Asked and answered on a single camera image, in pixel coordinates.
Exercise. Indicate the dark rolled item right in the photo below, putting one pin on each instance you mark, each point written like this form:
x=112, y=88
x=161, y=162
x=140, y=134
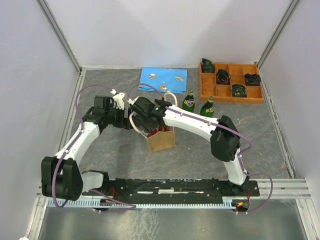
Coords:
x=252, y=79

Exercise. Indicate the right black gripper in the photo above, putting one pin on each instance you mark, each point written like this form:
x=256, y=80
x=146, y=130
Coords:
x=139, y=122

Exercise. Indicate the green glass bottle right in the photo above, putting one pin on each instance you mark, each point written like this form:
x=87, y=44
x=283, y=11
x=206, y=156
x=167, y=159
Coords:
x=207, y=110

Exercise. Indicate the blue patterned folded cloth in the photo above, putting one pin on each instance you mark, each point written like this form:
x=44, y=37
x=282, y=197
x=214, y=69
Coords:
x=163, y=79

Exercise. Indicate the dark rolled item middle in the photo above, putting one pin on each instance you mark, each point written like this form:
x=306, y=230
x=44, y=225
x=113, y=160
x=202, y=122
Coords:
x=223, y=77

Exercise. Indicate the burlap canvas tote bag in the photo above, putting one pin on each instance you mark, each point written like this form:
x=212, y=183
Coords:
x=162, y=140

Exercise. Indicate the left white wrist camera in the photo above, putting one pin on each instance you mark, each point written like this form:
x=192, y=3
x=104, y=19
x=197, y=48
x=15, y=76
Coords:
x=118, y=98

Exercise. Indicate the dark rolled item top-left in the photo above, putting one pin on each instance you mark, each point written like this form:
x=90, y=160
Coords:
x=207, y=66

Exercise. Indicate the aluminium frame rail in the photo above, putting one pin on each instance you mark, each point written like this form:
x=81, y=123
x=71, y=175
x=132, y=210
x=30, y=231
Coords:
x=281, y=188

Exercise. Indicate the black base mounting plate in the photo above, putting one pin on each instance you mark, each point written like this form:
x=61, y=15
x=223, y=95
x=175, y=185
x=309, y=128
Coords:
x=176, y=191

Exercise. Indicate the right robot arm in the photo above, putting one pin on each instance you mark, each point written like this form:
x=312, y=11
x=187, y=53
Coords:
x=220, y=132

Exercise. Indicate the dark rolled item bottom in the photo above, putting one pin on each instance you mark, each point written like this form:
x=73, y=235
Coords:
x=239, y=91

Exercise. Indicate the orange compartment tray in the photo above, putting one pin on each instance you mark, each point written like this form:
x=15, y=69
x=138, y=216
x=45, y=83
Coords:
x=222, y=92

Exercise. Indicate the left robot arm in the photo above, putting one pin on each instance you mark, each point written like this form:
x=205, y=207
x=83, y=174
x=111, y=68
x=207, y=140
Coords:
x=61, y=177

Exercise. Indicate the green glass bottle left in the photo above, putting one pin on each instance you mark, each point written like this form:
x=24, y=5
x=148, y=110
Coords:
x=188, y=103

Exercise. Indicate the red cola can front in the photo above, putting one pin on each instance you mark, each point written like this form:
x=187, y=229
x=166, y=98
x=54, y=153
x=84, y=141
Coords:
x=161, y=128

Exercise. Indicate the green glass bottle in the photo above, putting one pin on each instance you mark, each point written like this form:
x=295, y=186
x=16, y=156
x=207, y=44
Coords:
x=188, y=103
x=207, y=110

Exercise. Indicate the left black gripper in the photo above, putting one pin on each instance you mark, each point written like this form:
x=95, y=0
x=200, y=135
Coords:
x=125, y=123

